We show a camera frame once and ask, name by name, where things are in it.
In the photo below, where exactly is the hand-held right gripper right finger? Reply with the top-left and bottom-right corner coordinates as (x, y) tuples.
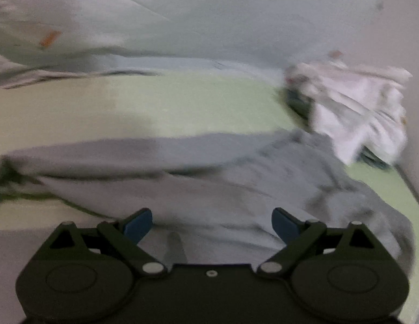
(257, 207), (380, 277)

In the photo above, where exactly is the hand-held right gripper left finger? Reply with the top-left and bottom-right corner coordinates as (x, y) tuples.
(48, 208), (168, 278)

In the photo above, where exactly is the grey sweatshirt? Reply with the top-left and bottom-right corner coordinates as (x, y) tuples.
(0, 129), (417, 271)

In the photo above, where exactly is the white crumpled clothes pile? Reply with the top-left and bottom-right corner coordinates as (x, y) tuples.
(284, 58), (413, 167)

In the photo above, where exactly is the light green bed mat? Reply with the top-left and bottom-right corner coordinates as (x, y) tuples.
(0, 73), (419, 324)

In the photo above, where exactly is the carrot print pale blanket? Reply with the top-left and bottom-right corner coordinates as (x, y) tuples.
(0, 0), (387, 90)

